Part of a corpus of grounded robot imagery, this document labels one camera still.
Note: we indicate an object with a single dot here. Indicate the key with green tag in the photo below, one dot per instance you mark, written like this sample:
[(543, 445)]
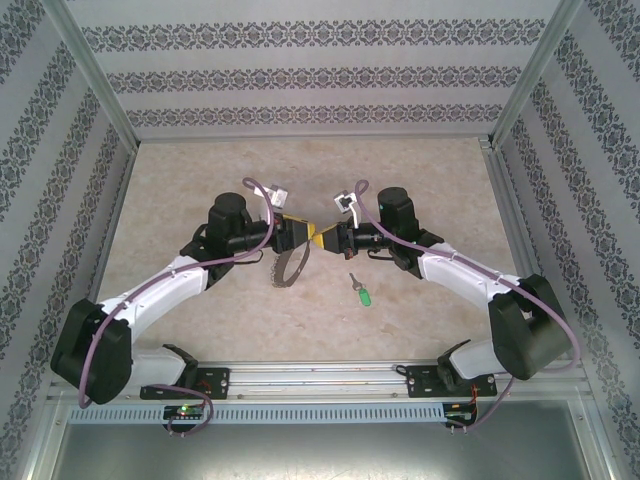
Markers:
[(365, 299)]

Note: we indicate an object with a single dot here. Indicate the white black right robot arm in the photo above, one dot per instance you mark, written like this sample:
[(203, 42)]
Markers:
[(465, 272)]

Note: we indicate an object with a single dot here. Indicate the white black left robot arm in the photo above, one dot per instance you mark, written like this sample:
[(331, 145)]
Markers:
[(150, 295)]

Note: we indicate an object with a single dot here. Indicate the black mounting plate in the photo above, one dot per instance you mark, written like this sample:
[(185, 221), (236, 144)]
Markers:
[(217, 382), (425, 382)]

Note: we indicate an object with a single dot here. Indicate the small circuit board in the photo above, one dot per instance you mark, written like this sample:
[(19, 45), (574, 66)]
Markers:
[(185, 411), (460, 417)]

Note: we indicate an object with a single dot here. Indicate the grey metal panel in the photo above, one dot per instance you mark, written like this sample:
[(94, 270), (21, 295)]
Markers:
[(320, 455)]

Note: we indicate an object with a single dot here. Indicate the aluminium table edge rail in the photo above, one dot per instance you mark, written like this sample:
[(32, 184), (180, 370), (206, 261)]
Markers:
[(512, 225), (112, 225)]

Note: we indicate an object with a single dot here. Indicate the long aluminium base rail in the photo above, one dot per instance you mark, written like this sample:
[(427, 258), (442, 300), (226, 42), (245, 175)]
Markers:
[(320, 380)]

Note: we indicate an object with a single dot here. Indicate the aluminium corner post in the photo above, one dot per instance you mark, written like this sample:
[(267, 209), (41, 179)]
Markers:
[(91, 70), (536, 70)]

